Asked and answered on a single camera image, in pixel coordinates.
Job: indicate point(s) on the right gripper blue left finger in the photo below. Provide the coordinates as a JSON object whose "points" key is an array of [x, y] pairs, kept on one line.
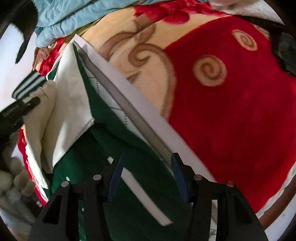
{"points": [[59, 218]]}

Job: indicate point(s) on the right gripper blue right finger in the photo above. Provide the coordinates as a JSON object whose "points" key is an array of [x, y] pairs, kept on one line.
{"points": [[235, 220]]}

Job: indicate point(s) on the green white varsity jacket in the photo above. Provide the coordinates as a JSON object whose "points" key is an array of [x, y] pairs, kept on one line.
{"points": [[76, 130]]}

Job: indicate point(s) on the gloved left hand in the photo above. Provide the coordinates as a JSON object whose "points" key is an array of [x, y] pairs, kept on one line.
{"points": [[15, 184]]}

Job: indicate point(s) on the white diamond pattern mat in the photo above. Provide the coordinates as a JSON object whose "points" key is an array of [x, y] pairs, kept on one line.
{"points": [[143, 115]]}

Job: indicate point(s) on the light blue quilt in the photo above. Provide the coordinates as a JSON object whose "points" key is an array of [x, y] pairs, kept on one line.
{"points": [[58, 19]]}

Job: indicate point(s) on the red floral blanket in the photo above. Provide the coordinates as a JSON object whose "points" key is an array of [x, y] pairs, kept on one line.
{"points": [[214, 79]]}

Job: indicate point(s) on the black bag on bed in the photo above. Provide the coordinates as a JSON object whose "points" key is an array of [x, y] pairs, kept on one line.
{"points": [[283, 48]]}

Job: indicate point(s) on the white fleece garment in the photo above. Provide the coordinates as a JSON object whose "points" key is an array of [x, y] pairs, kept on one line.
{"points": [[255, 8]]}

